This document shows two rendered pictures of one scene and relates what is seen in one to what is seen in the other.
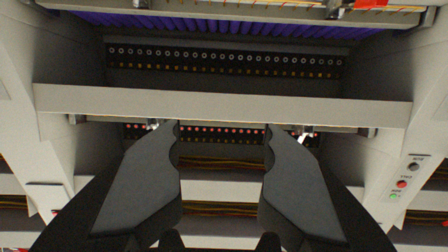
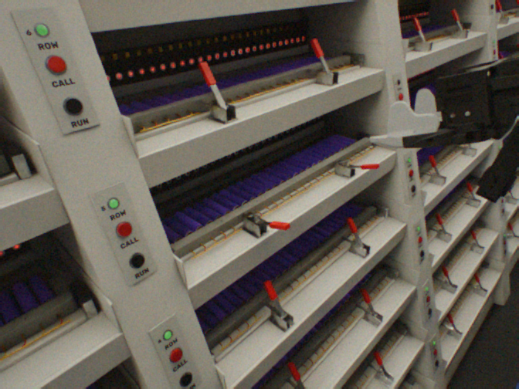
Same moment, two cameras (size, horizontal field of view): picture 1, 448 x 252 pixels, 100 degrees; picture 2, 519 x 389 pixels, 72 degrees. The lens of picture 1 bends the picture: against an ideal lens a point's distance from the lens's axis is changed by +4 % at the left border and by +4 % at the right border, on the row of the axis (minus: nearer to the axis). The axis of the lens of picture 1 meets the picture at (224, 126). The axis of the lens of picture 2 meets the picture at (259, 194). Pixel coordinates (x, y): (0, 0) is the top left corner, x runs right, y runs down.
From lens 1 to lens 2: 0.54 m
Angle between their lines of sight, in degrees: 59
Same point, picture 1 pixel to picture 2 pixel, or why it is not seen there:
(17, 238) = not seen: outside the picture
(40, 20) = (367, 128)
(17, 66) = (387, 100)
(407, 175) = (63, 87)
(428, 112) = (133, 187)
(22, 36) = (379, 117)
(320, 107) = (231, 143)
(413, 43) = not seen: hidden behind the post
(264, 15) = (279, 192)
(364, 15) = (218, 231)
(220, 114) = (300, 105)
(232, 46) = (245, 159)
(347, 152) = not seen: hidden behind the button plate
